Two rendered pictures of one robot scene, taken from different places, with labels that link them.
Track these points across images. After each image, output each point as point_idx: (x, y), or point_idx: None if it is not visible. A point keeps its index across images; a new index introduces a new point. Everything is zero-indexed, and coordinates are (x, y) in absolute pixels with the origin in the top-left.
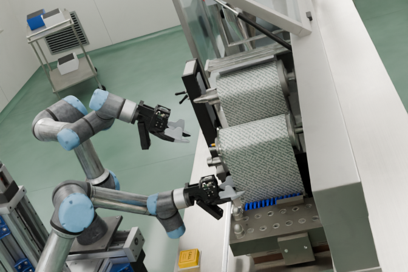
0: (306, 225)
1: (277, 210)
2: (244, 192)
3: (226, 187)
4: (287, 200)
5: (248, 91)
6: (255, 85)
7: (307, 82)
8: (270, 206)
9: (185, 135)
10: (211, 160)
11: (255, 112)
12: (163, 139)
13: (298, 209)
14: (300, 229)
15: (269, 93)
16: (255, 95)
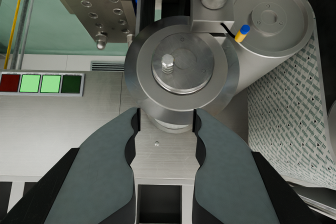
0: (84, 17)
1: None
2: None
3: None
4: (127, 12)
5: (278, 148)
6: (272, 156)
7: None
8: None
9: (193, 118)
10: None
11: (272, 97)
12: (1, 221)
13: (116, 13)
14: (75, 13)
15: (257, 134)
16: (270, 136)
